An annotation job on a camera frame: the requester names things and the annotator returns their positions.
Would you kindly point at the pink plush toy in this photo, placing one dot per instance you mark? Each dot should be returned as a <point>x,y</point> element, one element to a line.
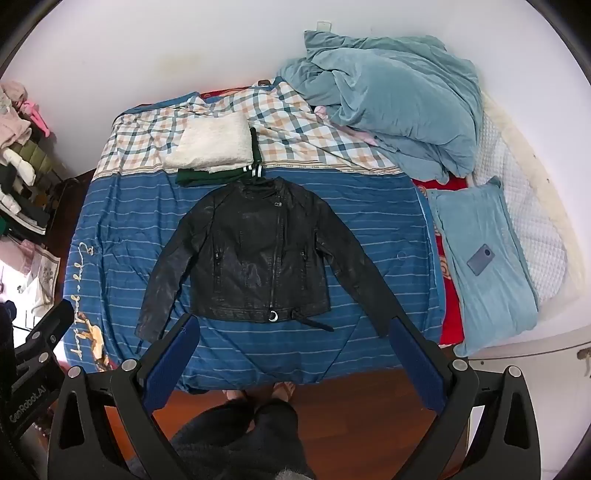
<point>39,121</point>

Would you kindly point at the light blue pillow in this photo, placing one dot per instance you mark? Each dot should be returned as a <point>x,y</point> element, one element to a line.
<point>489,304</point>

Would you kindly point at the teal duvet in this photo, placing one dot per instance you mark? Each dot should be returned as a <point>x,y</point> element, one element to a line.
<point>392,101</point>

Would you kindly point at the green garment with white stripes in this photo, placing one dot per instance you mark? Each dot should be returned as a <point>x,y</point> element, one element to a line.
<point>203,177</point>

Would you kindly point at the blue striped plaid bed sheet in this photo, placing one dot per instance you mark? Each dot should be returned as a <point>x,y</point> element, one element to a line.
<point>369,207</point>

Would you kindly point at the grey fuzzy garment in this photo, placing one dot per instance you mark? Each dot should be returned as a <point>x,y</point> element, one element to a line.
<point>293,475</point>

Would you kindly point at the black coat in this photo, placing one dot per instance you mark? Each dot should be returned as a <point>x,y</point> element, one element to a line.
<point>32,212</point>

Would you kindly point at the floral cushion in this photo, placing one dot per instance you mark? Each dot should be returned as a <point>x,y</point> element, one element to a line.
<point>44,272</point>

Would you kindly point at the white puffer jacket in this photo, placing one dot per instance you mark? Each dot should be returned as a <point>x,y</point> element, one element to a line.
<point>21,168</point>

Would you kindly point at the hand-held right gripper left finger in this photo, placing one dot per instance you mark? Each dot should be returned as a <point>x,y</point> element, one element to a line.
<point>170,364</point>

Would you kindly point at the white quilted mattress pad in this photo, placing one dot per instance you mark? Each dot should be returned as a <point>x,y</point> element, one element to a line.
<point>531,198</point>

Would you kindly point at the red patterned sheet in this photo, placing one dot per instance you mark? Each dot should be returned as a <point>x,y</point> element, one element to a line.
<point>450,327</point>

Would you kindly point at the blue smartphone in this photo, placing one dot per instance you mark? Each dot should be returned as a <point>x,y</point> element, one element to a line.
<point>480,260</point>

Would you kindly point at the pink cloth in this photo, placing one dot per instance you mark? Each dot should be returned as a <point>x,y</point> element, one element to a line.
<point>364,137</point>

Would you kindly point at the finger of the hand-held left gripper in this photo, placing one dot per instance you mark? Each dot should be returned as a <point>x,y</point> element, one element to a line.
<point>62,325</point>

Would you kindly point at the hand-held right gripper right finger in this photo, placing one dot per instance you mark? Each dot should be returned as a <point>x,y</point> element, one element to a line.
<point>415,364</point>

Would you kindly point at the person's right foot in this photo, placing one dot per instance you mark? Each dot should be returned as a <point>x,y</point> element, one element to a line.
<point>282,391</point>

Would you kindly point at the pink fleece coat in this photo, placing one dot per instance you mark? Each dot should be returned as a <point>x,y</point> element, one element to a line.
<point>16,122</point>

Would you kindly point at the person's dark pants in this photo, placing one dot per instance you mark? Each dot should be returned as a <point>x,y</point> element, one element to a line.
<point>240,438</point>

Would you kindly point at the person's foot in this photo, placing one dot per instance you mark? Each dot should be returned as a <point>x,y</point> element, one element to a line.
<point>282,391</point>
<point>233,395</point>

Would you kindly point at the white fleece garment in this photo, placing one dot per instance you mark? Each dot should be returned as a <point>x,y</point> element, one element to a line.
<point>207,143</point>

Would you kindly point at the black leather jacket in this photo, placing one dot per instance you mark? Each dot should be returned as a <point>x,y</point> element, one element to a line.
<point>258,249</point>

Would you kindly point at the person's left foot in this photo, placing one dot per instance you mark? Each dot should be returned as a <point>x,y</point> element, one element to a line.
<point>233,395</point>

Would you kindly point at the olive puffer jacket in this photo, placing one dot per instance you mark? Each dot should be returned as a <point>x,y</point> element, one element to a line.
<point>34,154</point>

